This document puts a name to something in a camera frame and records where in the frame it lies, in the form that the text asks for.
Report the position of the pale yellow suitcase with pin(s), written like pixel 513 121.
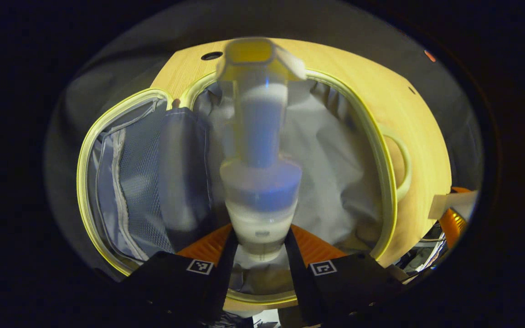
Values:
pixel 335 150

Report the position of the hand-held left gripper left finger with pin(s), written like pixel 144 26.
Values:
pixel 171 282

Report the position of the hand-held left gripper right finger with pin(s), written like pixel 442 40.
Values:
pixel 349 287

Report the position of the white pump bottle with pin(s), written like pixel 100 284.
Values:
pixel 260 182

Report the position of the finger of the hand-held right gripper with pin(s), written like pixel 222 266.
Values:
pixel 460 189
pixel 453 228

